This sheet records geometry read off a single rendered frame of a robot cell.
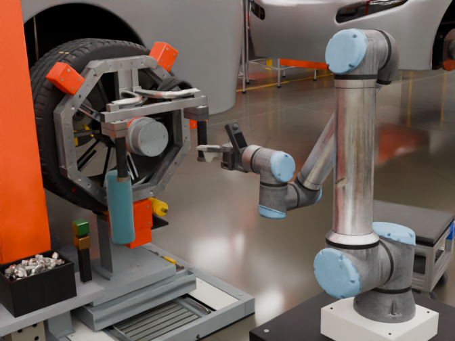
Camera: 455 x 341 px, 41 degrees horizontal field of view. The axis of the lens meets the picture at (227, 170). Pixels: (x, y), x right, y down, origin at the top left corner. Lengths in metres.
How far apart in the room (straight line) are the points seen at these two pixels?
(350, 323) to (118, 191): 0.89
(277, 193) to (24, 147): 0.80
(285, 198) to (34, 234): 0.82
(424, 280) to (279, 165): 1.08
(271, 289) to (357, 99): 1.43
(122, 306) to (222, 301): 0.43
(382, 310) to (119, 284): 1.09
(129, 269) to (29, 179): 0.75
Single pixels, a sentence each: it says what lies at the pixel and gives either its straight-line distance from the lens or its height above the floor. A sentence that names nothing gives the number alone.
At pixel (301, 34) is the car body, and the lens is 4.72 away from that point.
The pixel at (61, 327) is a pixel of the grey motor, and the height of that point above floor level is 0.11.
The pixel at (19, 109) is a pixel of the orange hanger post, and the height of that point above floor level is 1.02.
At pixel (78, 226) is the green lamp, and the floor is 0.65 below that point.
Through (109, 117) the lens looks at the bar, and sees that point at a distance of 1.98.
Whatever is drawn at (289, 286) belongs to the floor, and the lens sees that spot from 2.90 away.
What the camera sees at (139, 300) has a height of 0.15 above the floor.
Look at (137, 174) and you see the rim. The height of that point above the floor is 0.65.
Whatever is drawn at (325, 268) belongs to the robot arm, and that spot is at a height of 0.59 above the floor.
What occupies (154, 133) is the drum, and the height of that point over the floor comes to 0.87.
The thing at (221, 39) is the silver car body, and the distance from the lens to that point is 3.03.
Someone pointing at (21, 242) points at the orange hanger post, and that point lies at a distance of 2.05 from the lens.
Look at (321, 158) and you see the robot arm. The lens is 1.92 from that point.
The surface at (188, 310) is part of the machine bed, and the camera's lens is 2.61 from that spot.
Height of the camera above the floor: 1.36
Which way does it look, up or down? 17 degrees down
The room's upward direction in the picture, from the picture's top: 2 degrees counter-clockwise
